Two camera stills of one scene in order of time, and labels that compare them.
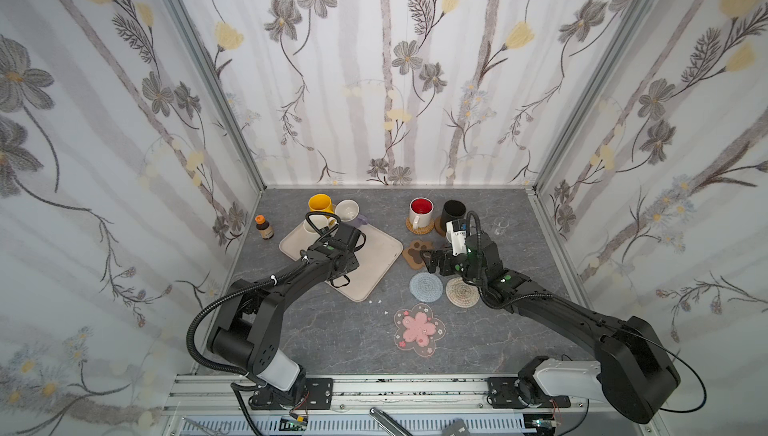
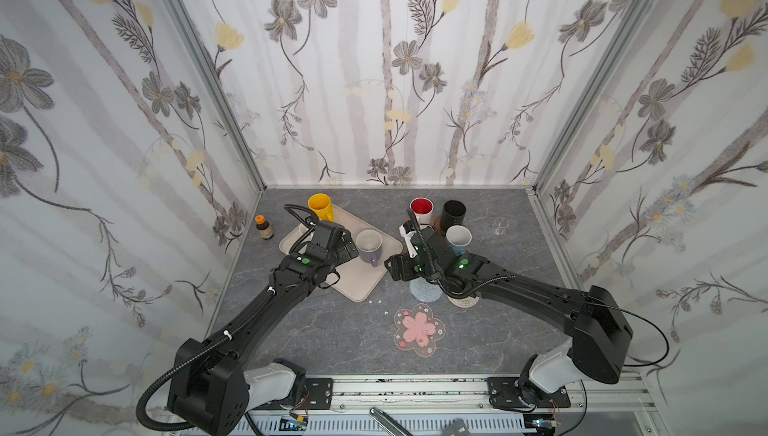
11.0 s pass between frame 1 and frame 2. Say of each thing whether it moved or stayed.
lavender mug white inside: moved
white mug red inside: stayed
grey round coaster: stayed
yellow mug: stayed
